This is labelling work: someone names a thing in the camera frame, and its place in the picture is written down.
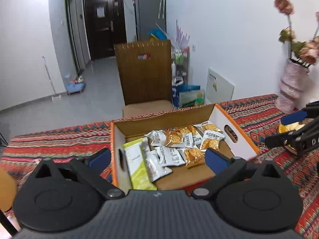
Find orange cracker packet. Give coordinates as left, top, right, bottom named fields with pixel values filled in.
left=194, top=120, right=223, bottom=133

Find silver white snack packet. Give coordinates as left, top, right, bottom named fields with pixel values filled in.
left=141, top=138, right=172, bottom=182

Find green white snack packet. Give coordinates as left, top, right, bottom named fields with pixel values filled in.
left=123, top=137, right=157, bottom=190

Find pink ribbed vase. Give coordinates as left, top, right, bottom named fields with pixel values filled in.
left=275, top=59, right=309, bottom=114

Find patterned red tablecloth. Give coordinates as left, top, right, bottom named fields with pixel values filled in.
left=0, top=93, right=319, bottom=239

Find dried pink roses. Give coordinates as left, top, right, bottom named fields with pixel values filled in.
left=274, top=0, right=318, bottom=69

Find oat crisp cracker packet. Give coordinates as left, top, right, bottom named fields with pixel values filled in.
left=200, top=131, right=225, bottom=152

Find orange cardboard snack box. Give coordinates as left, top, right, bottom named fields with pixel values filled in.
left=111, top=104, right=259, bottom=193

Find metal storage rack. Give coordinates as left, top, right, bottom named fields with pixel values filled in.
left=171, top=47, right=190, bottom=85

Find blue pet feeder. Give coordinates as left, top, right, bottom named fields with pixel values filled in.
left=64, top=74, right=85, bottom=95

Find white board against wall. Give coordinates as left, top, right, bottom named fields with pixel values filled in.
left=205, top=68, right=235, bottom=104

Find grey refrigerator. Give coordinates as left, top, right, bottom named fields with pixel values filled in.
left=134, top=0, right=166, bottom=41

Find brown wooden chair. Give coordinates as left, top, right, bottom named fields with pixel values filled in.
left=115, top=39, right=174, bottom=118

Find dark entrance door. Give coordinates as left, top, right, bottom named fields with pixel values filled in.
left=83, top=0, right=127, bottom=61

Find white printed snack packet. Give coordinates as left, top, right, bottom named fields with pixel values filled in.
left=145, top=130, right=166, bottom=147

